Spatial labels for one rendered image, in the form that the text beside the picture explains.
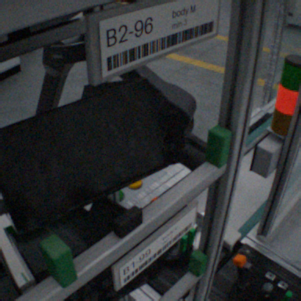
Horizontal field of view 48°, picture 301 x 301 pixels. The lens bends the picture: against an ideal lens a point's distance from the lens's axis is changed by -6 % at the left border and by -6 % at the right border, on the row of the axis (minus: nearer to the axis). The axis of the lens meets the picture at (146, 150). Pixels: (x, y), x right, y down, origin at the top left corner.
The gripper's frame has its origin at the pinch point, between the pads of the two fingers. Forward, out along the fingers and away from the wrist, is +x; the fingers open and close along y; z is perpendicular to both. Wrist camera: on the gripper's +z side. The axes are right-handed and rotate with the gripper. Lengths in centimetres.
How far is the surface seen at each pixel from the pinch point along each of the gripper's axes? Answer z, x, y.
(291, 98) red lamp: -0.8, -31.8, -20.0
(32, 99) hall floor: 146, 234, 12
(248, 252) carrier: -26.4, -3.3, -21.6
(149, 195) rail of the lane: -5.5, 15.4, -6.6
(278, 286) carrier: -35.0, -12.6, -21.0
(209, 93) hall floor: 124, 186, -152
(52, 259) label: -24, -56, 26
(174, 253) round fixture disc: -22.9, 0.2, -4.2
